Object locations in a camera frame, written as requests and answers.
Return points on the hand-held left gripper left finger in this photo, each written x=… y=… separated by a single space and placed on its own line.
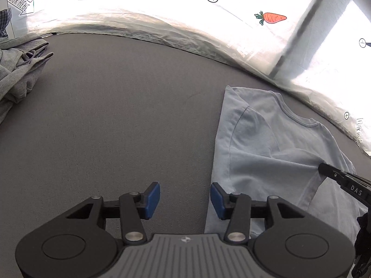
x=152 y=199

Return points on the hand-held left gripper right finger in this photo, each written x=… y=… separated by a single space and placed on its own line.
x=218 y=199

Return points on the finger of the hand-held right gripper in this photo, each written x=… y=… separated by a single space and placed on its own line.
x=332 y=174

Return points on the light blue T-shirt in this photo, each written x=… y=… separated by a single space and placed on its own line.
x=260 y=156

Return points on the grey shirt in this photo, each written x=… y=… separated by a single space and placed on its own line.
x=17 y=72

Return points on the printed white sheet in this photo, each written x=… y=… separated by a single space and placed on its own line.
x=145 y=5

